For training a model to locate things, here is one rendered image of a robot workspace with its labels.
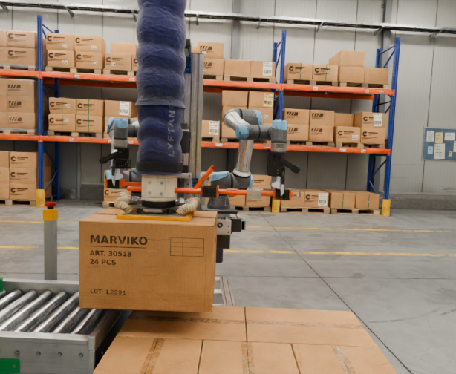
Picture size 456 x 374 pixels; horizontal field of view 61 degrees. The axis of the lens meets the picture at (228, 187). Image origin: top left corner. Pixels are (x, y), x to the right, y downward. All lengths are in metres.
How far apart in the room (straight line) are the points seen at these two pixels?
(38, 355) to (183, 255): 0.72
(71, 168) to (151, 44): 9.08
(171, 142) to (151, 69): 0.34
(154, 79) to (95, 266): 0.87
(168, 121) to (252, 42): 9.06
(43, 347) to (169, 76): 1.29
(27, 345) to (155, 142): 1.02
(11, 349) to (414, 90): 11.23
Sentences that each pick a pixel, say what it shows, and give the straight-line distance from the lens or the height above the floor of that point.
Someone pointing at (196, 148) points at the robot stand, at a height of 1.41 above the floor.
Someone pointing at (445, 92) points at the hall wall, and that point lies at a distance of 12.44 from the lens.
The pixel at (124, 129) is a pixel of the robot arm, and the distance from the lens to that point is 2.21.
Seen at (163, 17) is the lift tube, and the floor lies 1.98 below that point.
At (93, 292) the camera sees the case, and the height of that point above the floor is 0.75.
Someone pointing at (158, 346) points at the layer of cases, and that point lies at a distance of 1.84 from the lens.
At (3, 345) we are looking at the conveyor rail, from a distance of 1.99.
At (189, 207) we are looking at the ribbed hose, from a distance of 1.80.
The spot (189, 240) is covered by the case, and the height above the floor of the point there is 1.00.
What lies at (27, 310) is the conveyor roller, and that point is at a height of 0.54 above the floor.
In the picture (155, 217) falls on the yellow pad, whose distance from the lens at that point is 1.80.
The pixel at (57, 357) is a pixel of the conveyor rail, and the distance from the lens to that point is 1.91.
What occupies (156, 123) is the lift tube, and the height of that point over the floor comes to 1.52.
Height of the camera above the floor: 1.40
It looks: 5 degrees down
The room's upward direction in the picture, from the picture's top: 2 degrees clockwise
